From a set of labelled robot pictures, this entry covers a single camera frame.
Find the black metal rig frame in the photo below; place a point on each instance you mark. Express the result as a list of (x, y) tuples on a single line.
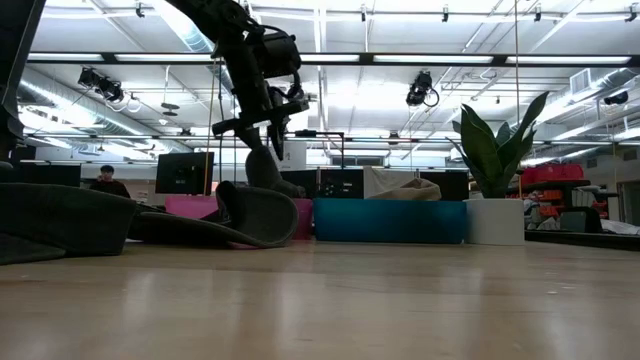
[(325, 133)]

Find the red storage bins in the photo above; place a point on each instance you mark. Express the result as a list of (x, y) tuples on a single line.
[(550, 174)]

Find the black ceiling spotlights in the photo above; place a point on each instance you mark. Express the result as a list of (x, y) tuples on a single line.
[(100, 82)]

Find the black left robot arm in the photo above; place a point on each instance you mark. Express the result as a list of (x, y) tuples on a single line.
[(215, 20)]

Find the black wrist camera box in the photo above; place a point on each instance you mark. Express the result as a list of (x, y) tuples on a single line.
[(280, 55)]

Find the person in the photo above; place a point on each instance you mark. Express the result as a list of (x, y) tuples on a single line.
[(107, 187)]

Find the green snake plant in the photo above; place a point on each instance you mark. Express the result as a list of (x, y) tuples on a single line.
[(487, 150)]

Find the white hanging cloth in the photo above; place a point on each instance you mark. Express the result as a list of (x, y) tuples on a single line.
[(390, 177)]

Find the blue plastic bin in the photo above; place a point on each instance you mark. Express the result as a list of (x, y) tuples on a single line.
[(390, 220)]

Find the black partition panel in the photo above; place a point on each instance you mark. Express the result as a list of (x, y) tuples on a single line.
[(341, 183), (454, 185)]

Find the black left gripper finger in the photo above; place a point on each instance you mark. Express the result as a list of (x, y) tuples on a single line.
[(278, 137), (249, 137)]

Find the black aluminium table frame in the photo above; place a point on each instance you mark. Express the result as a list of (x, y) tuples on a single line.
[(575, 239)]

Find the white sign box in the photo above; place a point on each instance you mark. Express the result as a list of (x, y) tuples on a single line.
[(296, 157)]

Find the pink plastic bin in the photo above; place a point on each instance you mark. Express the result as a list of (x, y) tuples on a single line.
[(192, 206)]

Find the black computer monitor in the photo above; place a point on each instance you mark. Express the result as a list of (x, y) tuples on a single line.
[(184, 172)]

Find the black overhead gantry bar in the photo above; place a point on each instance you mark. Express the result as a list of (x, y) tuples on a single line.
[(365, 58)]

